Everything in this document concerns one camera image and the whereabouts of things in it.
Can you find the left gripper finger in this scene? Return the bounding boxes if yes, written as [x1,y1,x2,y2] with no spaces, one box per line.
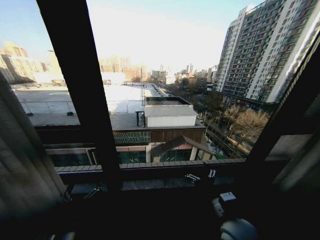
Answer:
[62,184,73,203]
[83,182,104,200]

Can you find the beige fabric curtain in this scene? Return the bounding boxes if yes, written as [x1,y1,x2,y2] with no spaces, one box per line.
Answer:
[265,0,320,193]
[0,70,74,222]

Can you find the brick ledge outside window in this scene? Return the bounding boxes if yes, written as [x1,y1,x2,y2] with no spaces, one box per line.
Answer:
[55,157,247,174]

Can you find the low building with white shed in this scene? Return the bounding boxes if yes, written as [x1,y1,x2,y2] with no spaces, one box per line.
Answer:
[109,96,216,165]

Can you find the bare brown street trees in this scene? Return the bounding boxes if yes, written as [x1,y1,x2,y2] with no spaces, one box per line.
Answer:
[203,98,271,153]

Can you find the wide flat grey rooftop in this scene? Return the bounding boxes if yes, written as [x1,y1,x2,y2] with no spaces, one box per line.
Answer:
[10,83,171,127]

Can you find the orange distant high-rise buildings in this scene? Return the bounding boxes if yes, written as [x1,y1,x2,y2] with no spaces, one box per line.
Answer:
[98,55,149,83]

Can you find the tall grey apartment tower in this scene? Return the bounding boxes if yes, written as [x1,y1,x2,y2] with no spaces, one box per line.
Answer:
[212,0,319,106]

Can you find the beige distant apartment blocks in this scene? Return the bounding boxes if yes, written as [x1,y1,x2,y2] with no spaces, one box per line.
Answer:
[0,41,66,85]

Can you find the black window frame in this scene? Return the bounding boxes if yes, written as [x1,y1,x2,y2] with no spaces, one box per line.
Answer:
[34,0,320,198]

